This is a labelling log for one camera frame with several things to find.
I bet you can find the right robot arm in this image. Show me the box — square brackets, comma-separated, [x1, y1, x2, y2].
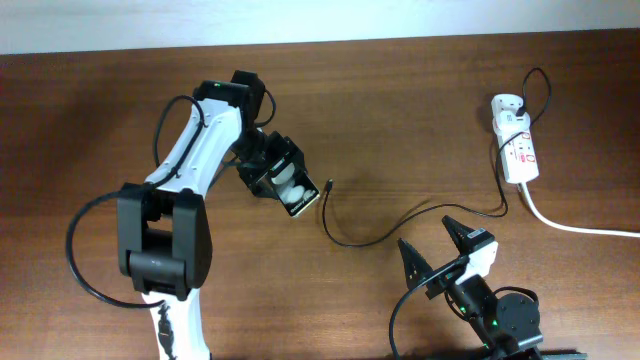
[388, 216, 543, 359]

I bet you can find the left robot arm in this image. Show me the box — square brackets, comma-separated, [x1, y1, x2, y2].
[117, 70, 320, 359]

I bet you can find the white power strip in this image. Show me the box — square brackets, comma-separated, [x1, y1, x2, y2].
[491, 94, 539, 184]

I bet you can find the white USB charger adapter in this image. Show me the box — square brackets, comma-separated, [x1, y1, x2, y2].
[493, 110, 531, 137]

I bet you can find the black USB charging cable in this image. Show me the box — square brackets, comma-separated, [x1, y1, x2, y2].
[321, 67, 553, 249]

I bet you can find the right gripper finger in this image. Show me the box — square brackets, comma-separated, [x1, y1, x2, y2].
[442, 215, 473, 253]
[397, 238, 433, 290]

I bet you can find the white power strip cord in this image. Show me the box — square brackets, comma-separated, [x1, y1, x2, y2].
[517, 181, 640, 239]

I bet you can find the black smartphone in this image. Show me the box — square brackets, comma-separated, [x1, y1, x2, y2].
[270, 171, 320, 218]

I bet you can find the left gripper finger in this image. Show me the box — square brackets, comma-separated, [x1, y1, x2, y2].
[265, 131, 305, 175]
[244, 169, 279, 200]

